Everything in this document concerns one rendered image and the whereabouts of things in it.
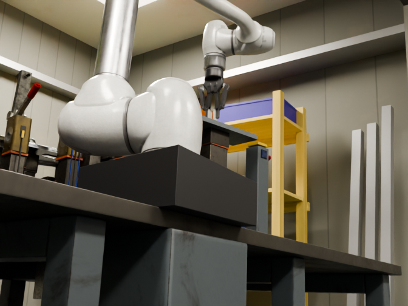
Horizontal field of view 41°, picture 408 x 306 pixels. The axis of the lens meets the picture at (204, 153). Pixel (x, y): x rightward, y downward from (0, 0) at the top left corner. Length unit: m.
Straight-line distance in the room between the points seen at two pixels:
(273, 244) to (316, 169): 2.69
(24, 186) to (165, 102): 0.56
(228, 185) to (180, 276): 0.25
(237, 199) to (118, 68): 0.52
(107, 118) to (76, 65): 4.13
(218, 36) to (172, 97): 0.83
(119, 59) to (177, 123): 0.30
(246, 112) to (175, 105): 2.55
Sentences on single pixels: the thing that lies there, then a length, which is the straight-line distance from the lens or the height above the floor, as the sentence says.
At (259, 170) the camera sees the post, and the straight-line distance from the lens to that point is 2.23.
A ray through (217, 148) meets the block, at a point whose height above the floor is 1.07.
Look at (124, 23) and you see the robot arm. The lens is 1.65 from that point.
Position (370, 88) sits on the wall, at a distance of 4.22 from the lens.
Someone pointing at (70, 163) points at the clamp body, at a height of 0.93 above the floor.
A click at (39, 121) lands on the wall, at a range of 5.14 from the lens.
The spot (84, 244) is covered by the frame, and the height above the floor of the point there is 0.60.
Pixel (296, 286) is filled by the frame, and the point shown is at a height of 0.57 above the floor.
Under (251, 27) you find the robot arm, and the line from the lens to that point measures 2.12.
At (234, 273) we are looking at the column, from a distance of 1.36.
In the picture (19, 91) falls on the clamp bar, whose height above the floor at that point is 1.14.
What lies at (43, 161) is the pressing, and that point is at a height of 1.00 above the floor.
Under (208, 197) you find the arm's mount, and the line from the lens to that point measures 1.24.
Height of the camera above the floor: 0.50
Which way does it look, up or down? 16 degrees up
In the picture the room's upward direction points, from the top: 2 degrees clockwise
